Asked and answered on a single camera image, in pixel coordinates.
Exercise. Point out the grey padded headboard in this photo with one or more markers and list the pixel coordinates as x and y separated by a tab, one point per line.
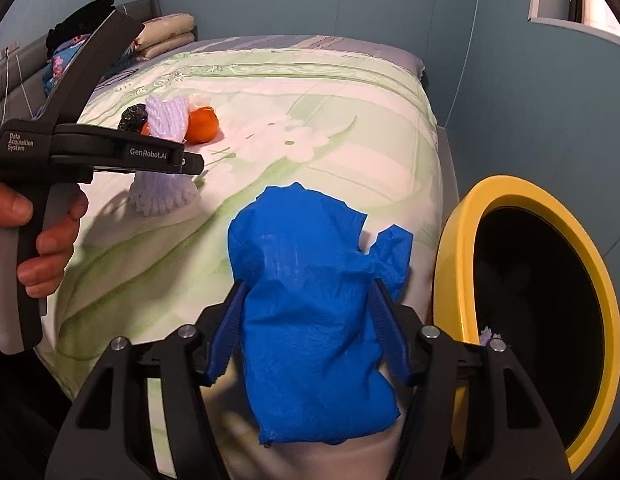
20	80

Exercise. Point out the black plastic bag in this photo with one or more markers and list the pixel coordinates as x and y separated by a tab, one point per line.
132	117

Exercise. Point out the wall socket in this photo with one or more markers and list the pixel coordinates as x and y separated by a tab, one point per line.
9	50

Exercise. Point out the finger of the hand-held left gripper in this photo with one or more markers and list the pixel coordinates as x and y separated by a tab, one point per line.
193	165

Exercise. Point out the purple foam fruit net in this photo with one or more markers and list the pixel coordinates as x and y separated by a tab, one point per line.
488	335
167	117
162	192

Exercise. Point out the white tissue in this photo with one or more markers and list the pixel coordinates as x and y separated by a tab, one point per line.
201	101

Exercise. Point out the beige folded quilt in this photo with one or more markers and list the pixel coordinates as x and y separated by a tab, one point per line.
167	35

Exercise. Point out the blue floral folded quilt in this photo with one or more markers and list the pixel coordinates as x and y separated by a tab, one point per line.
57	67

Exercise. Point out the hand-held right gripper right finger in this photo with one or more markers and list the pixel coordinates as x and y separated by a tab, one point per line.
389	332

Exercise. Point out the person's left hand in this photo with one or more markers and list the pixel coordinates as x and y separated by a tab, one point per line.
57	247

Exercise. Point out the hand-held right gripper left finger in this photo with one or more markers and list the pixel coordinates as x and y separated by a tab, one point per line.
225	332

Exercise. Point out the yellow-rimmed black bin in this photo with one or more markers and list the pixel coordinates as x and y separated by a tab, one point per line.
539	300

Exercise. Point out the black clothes pile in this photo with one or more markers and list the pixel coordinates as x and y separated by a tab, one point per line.
77	22

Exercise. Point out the green floral blanket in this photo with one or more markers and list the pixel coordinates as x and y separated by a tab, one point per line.
300	125

